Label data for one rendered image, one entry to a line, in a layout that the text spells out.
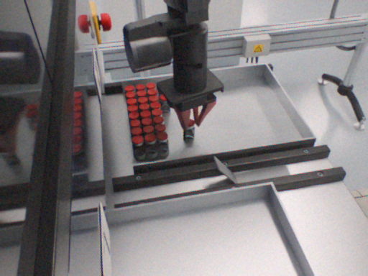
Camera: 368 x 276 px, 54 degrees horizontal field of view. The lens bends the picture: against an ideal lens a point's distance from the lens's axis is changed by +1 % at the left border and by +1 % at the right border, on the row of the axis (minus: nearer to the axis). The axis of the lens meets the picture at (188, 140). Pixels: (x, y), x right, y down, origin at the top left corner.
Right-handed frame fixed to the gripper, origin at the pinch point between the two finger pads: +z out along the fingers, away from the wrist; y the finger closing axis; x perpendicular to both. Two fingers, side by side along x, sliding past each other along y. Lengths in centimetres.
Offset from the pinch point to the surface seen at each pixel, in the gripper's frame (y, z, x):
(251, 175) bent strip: -5.6, 4.4, 13.1
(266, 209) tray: -3.6, 4.5, 20.2
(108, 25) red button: 5.0, -7.6, -30.5
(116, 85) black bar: 7.6, 2.1, -21.6
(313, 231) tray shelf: -8.0, 4.8, 26.7
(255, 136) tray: -11.9, 4.4, 5.0
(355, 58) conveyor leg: -134, 61, -67
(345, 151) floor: -110, 93, -37
